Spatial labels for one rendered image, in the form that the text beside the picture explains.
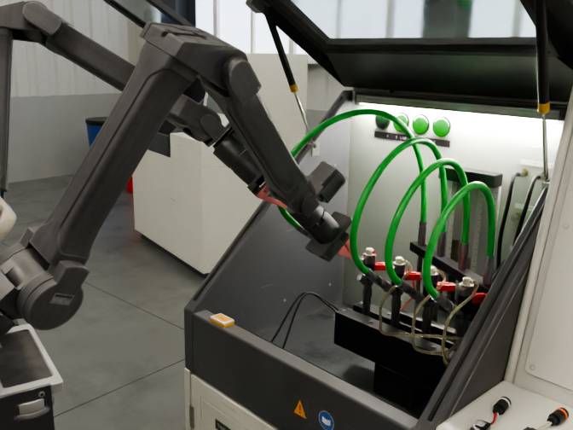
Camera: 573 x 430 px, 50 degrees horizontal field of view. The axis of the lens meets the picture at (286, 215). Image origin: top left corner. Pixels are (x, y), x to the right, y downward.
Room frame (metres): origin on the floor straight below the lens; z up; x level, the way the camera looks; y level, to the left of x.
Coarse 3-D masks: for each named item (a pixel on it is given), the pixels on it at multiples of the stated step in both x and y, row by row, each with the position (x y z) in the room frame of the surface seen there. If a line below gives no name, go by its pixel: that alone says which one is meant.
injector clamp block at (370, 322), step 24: (336, 312) 1.28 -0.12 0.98; (360, 312) 1.31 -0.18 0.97; (384, 312) 1.28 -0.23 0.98; (336, 336) 1.28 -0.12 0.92; (360, 336) 1.23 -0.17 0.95; (384, 336) 1.18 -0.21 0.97; (408, 336) 1.16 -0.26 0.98; (384, 360) 1.18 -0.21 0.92; (408, 360) 1.13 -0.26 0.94; (432, 360) 1.09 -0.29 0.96; (384, 384) 1.17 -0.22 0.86; (408, 384) 1.13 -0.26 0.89; (432, 384) 1.09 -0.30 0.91; (408, 408) 1.13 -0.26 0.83
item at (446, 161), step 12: (432, 168) 1.13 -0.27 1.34; (456, 168) 1.20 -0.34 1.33; (420, 180) 1.11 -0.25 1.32; (408, 192) 1.09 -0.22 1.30; (468, 204) 1.23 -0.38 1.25; (396, 216) 1.07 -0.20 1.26; (468, 216) 1.24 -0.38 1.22; (396, 228) 1.06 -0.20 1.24; (468, 228) 1.24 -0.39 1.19; (396, 276) 1.07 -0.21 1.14; (408, 288) 1.10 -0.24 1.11; (420, 300) 1.13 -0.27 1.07
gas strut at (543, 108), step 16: (544, 0) 1.02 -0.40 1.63; (544, 16) 1.03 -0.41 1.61; (544, 32) 1.04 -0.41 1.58; (544, 48) 1.05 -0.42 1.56; (544, 64) 1.06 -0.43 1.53; (544, 80) 1.07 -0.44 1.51; (544, 96) 1.08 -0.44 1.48; (544, 112) 1.09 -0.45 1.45; (544, 128) 1.10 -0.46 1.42; (544, 144) 1.12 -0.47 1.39; (544, 160) 1.13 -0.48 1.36; (544, 176) 1.14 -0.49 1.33
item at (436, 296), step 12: (468, 192) 1.08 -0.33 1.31; (456, 204) 1.05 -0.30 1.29; (492, 204) 1.14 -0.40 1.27; (444, 216) 1.03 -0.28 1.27; (492, 216) 1.15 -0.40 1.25; (492, 228) 1.15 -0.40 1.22; (432, 240) 1.01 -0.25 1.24; (492, 240) 1.15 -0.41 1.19; (432, 252) 1.01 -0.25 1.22; (492, 252) 1.16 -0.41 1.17; (492, 264) 1.15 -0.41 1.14; (432, 288) 1.01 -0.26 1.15; (444, 300) 1.04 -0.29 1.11; (456, 312) 1.07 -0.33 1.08
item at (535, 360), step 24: (552, 192) 1.05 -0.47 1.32; (552, 216) 1.04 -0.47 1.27; (552, 240) 1.03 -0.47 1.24; (552, 264) 1.01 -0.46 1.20; (528, 288) 1.02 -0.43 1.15; (552, 288) 0.99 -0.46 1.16; (528, 312) 1.01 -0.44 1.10; (552, 312) 0.98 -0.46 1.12; (528, 336) 1.00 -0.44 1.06; (552, 336) 0.97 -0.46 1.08; (528, 360) 0.98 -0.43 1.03; (552, 360) 0.95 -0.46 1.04; (528, 384) 0.97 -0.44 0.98; (552, 384) 0.95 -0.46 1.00
